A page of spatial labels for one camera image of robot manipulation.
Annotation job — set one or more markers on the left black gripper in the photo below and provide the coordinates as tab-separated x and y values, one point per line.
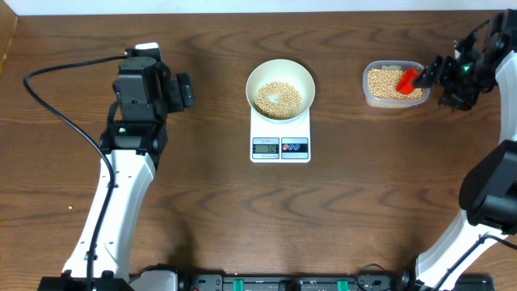
182	92

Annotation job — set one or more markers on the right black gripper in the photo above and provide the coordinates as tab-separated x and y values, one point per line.
431	74

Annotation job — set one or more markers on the red plastic measuring scoop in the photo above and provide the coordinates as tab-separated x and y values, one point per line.
405	83

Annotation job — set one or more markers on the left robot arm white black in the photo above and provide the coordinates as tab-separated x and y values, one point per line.
130	148

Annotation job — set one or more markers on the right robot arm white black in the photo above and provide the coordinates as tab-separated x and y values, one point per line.
487	196

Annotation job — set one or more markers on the white digital kitchen scale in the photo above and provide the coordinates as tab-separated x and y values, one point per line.
280	141

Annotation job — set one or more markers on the soybeans in bowl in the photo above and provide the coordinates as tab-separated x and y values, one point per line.
278	100

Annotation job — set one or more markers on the cream round bowl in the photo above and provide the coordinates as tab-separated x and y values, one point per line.
282	70

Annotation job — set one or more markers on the clear plastic container of soybeans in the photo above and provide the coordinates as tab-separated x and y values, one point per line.
380	79

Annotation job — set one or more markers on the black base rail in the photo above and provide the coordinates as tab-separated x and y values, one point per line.
271	283

